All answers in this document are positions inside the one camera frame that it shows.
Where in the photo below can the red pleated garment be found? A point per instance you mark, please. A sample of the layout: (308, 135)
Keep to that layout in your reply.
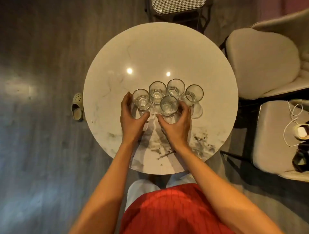
(173, 212)

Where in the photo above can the person's right thumb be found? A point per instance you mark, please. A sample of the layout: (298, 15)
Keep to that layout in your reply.
(163, 119)

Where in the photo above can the person's left thumb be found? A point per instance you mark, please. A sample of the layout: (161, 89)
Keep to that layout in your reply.
(143, 117)

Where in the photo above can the beige upholstered armchair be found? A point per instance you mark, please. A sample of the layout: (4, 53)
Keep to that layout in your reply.
(263, 62)

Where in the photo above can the white trousers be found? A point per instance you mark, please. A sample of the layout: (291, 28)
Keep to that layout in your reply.
(138, 192)

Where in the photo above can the person's left hand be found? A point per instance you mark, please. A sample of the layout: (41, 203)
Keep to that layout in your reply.
(131, 125)

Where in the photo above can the houndstooth cushion black chair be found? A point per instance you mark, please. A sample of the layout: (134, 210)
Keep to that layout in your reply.
(177, 8)

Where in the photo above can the black bag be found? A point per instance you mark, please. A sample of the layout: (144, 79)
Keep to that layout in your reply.
(300, 158)

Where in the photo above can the person's right forearm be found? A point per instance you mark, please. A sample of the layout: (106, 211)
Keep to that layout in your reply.
(217, 190)

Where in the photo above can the white charger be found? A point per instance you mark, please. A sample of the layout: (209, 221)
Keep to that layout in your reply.
(301, 131)

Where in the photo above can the person's right hand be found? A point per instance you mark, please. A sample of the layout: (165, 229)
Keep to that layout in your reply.
(177, 132)

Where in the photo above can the clear drinking glass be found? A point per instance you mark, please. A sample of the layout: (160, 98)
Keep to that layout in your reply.
(157, 93)
(193, 96)
(169, 106)
(141, 100)
(175, 88)

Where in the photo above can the person's left forearm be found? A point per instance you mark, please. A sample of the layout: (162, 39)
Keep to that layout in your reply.
(106, 192)

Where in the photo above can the round brown dish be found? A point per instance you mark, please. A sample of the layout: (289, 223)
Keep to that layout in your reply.
(296, 135)

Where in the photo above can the beige upholstered chair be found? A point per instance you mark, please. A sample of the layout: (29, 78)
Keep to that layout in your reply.
(272, 139)

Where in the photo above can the beige perforated slipper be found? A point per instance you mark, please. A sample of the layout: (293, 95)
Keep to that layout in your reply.
(77, 108)

